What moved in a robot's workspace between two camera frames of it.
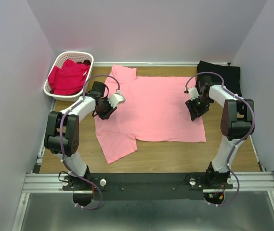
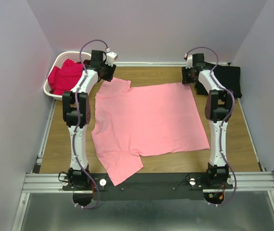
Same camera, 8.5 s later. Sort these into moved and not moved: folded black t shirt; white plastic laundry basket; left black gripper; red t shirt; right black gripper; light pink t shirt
Moved: light pink t shirt; right black gripper; left black gripper
Not moved: folded black t shirt; white plastic laundry basket; red t shirt
